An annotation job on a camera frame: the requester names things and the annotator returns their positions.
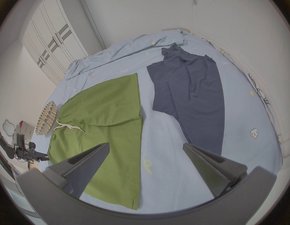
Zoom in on white wardrobe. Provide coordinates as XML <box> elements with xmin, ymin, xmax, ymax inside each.
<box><xmin>21</xmin><ymin>0</ymin><xmax>106</xmax><ymax>87</ymax></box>

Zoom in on dark blue garment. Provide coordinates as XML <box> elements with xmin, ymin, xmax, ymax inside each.
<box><xmin>146</xmin><ymin>43</ymin><xmax>226</xmax><ymax>156</ymax></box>

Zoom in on green shorts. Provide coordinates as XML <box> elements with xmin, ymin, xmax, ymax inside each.
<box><xmin>47</xmin><ymin>73</ymin><xmax>143</xmax><ymax>211</ymax></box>

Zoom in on pale blue quilt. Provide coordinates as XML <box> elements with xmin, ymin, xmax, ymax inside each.
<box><xmin>64</xmin><ymin>30</ymin><xmax>190</xmax><ymax>80</ymax></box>

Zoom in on round woven basket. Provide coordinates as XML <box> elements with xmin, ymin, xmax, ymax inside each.
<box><xmin>35</xmin><ymin>100</ymin><xmax>58</xmax><ymax>136</ymax></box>

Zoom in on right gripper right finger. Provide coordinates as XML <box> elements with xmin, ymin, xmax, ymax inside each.
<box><xmin>183</xmin><ymin>143</ymin><xmax>248</xmax><ymax>198</ymax></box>

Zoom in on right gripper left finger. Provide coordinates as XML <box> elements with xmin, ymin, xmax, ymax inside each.
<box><xmin>43</xmin><ymin>142</ymin><xmax>110</xmax><ymax>199</ymax></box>

